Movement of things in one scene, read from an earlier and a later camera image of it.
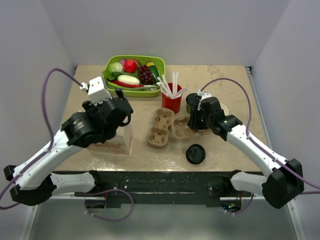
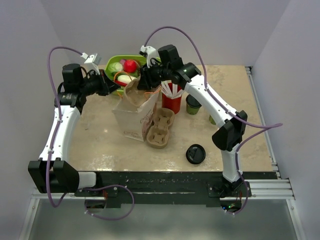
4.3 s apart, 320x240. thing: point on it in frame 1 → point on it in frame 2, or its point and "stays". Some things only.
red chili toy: (127, 84) stays
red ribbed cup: (173, 103) stays
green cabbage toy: (115, 66) stays
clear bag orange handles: (120, 144) → (136, 121)
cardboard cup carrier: (158, 137) stays
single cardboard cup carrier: (181, 129) → (133, 95)
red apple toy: (130, 66) stays
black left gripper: (91, 108) → (107, 84)
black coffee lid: (192, 99) stays
